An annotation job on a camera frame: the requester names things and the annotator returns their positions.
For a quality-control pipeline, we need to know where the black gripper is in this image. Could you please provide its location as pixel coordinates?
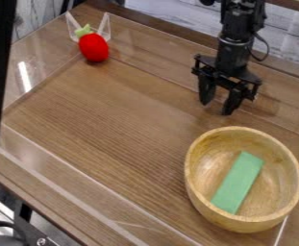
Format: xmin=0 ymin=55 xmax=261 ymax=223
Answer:
xmin=191 ymin=36 xmax=262 ymax=115

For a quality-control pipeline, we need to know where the red plush strawberry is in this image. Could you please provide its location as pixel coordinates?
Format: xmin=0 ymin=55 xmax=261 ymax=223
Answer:
xmin=75 ymin=24 xmax=110 ymax=62

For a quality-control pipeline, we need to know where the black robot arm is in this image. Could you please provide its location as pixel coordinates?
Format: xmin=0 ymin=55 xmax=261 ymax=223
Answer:
xmin=191 ymin=0 xmax=270 ymax=115

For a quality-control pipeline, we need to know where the wooden bowl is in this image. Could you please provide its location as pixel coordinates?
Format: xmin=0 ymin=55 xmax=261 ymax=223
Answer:
xmin=183 ymin=126 xmax=299 ymax=234

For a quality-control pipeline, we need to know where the green rectangular block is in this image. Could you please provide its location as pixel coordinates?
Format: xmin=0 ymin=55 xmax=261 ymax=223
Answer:
xmin=211 ymin=152 xmax=265 ymax=214

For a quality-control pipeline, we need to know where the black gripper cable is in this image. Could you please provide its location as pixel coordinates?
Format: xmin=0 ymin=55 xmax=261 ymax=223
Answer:
xmin=247 ymin=32 xmax=271 ymax=62

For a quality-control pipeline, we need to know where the clear acrylic wall panel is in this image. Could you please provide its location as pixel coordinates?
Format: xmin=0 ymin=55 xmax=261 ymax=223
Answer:
xmin=0 ymin=126 xmax=200 ymax=246

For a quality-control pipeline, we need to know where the black table leg frame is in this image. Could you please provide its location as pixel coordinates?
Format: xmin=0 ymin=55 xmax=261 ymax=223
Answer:
xmin=15 ymin=200 xmax=72 ymax=246

